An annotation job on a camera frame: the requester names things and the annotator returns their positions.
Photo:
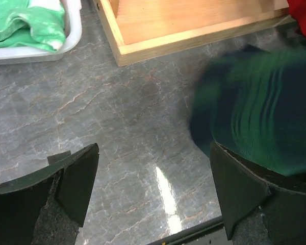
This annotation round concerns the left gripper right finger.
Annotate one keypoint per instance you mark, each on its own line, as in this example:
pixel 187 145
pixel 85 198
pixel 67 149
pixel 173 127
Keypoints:
pixel 258 206

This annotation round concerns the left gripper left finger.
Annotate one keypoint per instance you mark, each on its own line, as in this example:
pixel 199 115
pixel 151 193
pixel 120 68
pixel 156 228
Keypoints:
pixel 49 205

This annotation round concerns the dark green plaid cloth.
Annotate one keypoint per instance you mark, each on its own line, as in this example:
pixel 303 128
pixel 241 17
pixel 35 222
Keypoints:
pixel 253 102

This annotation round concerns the green white cloth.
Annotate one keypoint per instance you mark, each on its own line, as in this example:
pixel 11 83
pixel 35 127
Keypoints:
pixel 38 24

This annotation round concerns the wooden clothes rack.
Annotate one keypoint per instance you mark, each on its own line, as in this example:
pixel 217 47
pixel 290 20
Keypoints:
pixel 141 30

